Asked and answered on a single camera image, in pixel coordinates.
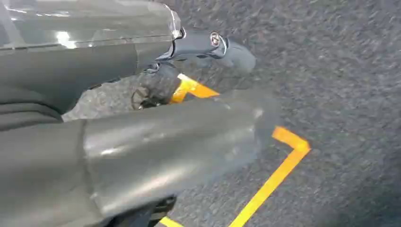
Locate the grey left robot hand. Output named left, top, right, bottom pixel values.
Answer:
left=0, top=0, right=280, bottom=227

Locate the ribbed grey left arm sleeve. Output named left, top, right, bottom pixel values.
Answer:
left=0, top=84, right=65, bottom=134

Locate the yellow floor tape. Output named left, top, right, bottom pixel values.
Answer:
left=159, top=73, right=312, bottom=227

